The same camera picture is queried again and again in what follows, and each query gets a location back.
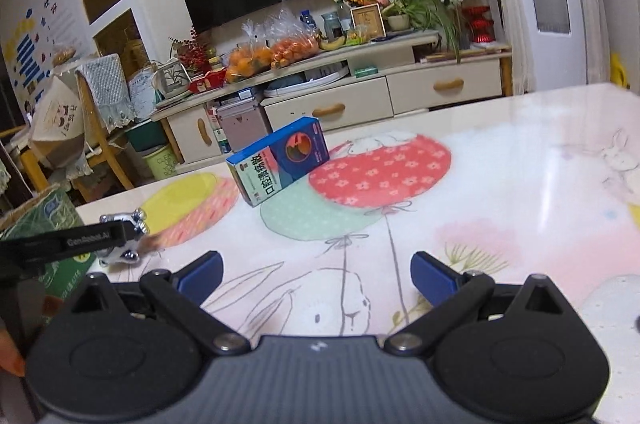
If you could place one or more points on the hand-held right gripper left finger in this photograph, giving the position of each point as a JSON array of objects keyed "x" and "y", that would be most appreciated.
[{"x": 202, "y": 274}]

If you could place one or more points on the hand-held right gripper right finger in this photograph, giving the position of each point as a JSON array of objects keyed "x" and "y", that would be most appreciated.
[{"x": 430, "y": 276}]

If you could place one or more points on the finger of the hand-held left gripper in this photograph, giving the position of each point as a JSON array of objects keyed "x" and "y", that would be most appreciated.
[{"x": 90, "y": 240}]

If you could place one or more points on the silver metal toy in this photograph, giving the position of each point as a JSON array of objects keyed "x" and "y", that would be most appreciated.
[{"x": 117, "y": 218}]

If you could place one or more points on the green printed cardboard carton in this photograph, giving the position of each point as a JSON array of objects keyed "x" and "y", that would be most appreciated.
[{"x": 47, "y": 211}]

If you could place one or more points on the blue medicine box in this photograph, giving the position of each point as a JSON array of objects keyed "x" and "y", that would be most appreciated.
[{"x": 280, "y": 164}]

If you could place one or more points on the person's left hand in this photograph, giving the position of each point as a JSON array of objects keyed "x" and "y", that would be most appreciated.
[{"x": 10, "y": 356}]

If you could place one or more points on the wooden chair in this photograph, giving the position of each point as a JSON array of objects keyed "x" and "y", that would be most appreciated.
[{"x": 95, "y": 154}]

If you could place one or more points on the light green trash bin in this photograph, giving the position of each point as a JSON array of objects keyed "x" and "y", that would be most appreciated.
[{"x": 161, "y": 161}]

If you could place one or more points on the dark green bucket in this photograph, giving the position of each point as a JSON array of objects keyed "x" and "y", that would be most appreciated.
[{"x": 146, "y": 135}]

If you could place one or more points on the lace chair cover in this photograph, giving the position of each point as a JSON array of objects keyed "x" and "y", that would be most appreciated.
[{"x": 107, "y": 89}]

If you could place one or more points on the pink storage case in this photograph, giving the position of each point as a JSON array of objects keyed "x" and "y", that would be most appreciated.
[{"x": 245, "y": 124}]

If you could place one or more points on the white printed sack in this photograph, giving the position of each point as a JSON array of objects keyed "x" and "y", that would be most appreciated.
[{"x": 144, "y": 91}]

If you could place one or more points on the red gift box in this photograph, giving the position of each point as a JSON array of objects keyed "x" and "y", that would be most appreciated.
[{"x": 210, "y": 80}]

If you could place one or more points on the cream television cabinet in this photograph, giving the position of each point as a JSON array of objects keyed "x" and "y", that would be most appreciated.
[{"x": 325, "y": 109}]

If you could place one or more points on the small green box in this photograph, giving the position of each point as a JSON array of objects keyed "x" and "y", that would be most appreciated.
[{"x": 367, "y": 71}]

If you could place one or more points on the red berry branches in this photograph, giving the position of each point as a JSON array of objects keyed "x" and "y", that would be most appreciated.
[{"x": 192, "y": 51}]

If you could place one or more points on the plastic bag of oranges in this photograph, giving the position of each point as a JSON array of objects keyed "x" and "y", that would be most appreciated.
[
  {"x": 247, "y": 59},
  {"x": 295, "y": 46}
]

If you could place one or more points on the bananas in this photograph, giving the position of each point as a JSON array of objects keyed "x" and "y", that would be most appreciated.
[{"x": 332, "y": 43}]

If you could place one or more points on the red lantern ornament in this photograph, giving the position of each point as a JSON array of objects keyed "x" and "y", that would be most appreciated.
[{"x": 478, "y": 26}]

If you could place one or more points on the potted spider plant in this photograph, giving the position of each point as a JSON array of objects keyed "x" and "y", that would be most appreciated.
[{"x": 425, "y": 14}]

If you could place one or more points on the glass jar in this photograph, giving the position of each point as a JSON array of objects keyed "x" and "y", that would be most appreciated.
[{"x": 330, "y": 26}]

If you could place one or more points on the clear plastic bottle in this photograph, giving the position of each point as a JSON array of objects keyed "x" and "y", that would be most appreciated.
[{"x": 345, "y": 19}]

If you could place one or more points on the blue cap water bottle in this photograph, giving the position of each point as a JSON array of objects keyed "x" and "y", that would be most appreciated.
[{"x": 307, "y": 21}]

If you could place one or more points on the wall poster with blue bars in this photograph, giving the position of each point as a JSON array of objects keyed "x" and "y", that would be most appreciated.
[{"x": 30, "y": 54}]

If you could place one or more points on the wooden picture frame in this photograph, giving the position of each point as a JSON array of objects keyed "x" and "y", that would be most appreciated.
[{"x": 367, "y": 21}]

